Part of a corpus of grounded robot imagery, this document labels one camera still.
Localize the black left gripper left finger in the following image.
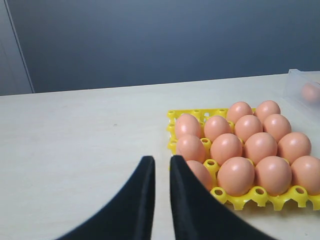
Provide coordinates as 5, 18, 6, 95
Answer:
59, 156, 155, 240

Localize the yellow plastic egg tray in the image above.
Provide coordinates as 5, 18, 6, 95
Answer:
166, 108, 320, 211

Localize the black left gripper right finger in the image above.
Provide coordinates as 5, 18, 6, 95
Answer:
169, 155, 272, 240

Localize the brown egg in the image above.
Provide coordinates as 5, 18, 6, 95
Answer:
234, 115, 263, 142
176, 134, 206, 164
301, 82, 320, 104
203, 115, 232, 142
210, 133, 243, 166
217, 157, 255, 197
277, 132, 312, 164
186, 160, 213, 191
243, 132, 278, 165
226, 101, 253, 124
253, 100, 281, 123
263, 113, 292, 141
255, 156, 292, 197
291, 155, 320, 196
174, 113, 202, 139

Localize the clear plastic bin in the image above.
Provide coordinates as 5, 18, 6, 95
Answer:
283, 69, 320, 108

